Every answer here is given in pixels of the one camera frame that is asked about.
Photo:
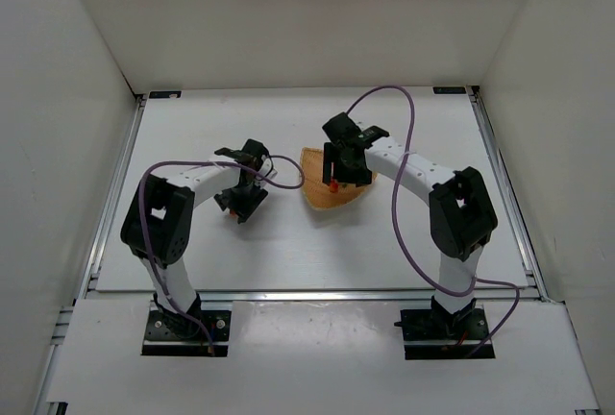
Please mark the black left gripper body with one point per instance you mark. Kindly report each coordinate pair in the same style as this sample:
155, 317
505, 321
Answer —
243, 201

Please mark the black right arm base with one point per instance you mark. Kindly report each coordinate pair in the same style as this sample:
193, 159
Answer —
433, 333

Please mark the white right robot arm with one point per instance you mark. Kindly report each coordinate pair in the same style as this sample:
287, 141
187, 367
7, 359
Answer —
461, 214

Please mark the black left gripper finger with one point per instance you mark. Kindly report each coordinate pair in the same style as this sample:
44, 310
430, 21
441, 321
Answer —
246, 203
228, 199

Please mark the aluminium table frame rail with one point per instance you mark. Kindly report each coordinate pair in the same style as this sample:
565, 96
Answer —
315, 296

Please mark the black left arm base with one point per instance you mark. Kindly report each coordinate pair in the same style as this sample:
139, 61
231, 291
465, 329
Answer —
168, 333

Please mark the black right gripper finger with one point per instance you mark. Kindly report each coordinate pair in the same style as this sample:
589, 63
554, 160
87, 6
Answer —
357, 177
329, 156

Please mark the woven wicker fruit bowl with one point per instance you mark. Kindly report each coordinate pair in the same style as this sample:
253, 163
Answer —
325, 196

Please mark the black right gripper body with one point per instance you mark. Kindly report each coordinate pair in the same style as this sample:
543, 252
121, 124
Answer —
350, 179

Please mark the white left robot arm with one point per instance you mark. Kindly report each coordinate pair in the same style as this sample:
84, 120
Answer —
157, 226

